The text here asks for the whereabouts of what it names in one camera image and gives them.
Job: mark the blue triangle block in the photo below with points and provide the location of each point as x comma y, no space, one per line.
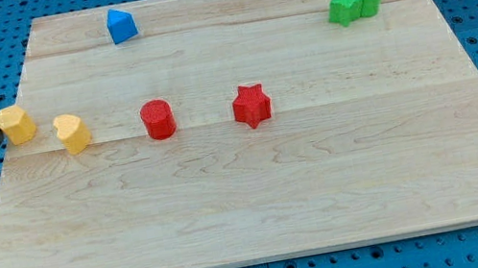
121,26

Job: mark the red star block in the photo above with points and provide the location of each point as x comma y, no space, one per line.
252,105

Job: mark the light wooden board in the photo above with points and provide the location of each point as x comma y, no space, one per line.
373,136

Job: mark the red cylinder block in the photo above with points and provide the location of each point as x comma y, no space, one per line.
158,119

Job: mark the green star block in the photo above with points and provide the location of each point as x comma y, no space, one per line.
343,12

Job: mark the yellow heart block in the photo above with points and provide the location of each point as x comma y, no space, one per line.
72,132

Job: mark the yellow hexagon block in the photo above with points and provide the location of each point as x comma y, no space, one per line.
17,124

